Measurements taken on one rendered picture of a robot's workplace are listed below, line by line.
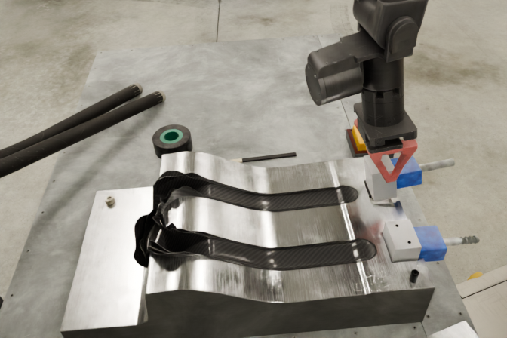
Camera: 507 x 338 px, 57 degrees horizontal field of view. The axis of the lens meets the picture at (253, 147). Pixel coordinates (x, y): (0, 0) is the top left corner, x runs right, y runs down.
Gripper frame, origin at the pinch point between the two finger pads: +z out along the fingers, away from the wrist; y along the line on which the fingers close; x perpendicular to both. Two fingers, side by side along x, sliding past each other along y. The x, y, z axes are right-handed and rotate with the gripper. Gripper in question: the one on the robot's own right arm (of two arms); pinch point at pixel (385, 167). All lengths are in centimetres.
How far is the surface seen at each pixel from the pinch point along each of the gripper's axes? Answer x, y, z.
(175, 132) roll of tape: -36.2, -27.1, 2.3
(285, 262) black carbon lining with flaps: -17.6, 10.7, 5.3
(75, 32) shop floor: -139, -261, 43
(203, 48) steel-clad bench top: -31, -68, 1
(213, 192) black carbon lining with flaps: -26.8, 0.0, -1.4
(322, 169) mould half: -8.9, -6.6, 3.3
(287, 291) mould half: -18.0, 15.7, 5.3
